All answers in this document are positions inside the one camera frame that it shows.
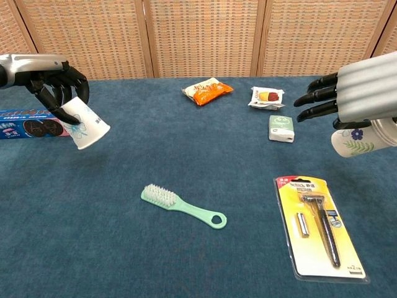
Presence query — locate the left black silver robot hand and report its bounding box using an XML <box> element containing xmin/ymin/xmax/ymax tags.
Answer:
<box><xmin>0</xmin><ymin>53</ymin><xmax>90</xmax><ymax>125</ymax></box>

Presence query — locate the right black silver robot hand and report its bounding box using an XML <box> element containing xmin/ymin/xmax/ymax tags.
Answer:
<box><xmin>293</xmin><ymin>51</ymin><xmax>397</xmax><ymax>131</ymax></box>

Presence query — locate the white paper cup dark flower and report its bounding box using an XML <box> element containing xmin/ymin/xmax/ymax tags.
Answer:
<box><xmin>331</xmin><ymin>117</ymin><xmax>397</xmax><ymax>158</ymax></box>

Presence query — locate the white floral paper cup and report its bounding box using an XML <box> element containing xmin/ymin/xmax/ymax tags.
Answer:
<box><xmin>60</xmin><ymin>96</ymin><xmax>112</xmax><ymax>151</ymax></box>

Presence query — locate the blue cookie box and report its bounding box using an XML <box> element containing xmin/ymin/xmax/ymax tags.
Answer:
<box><xmin>0</xmin><ymin>107</ymin><xmax>71</xmax><ymax>140</ymax></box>

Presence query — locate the green white tissue pack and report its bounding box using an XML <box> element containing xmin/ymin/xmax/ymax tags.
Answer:
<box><xmin>267</xmin><ymin>114</ymin><xmax>295</xmax><ymax>143</ymax></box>

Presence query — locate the white bun pastry packet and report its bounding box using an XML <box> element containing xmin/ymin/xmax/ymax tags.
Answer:
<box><xmin>248</xmin><ymin>86</ymin><xmax>286</xmax><ymax>111</ymax></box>

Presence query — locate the yellow razor blister pack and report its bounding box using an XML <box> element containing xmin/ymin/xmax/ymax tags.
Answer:
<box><xmin>272</xmin><ymin>175</ymin><xmax>370</xmax><ymax>284</ymax></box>

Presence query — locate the orange white snack packet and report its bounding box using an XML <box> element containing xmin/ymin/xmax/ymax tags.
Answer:
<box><xmin>182</xmin><ymin>77</ymin><xmax>234</xmax><ymax>107</ymax></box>

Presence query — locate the woven bamboo folding screen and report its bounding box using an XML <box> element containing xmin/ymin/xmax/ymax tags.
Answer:
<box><xmin>0</xmin><ymin>0</ymin><xmax>397</xmax><ymax>80</ymax></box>

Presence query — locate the mint green scrub brush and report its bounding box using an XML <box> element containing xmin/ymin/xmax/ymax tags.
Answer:
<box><xmin>140</xmin><ymin>183</ymin><xmax>228</xmax><ymax>230</ymax></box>

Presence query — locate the blue carpet table cover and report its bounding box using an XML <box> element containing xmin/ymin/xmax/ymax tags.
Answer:
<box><xmin>0</xmin><ymin>74</ymin><xmax>397</xmax><ymax>298</ymax></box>

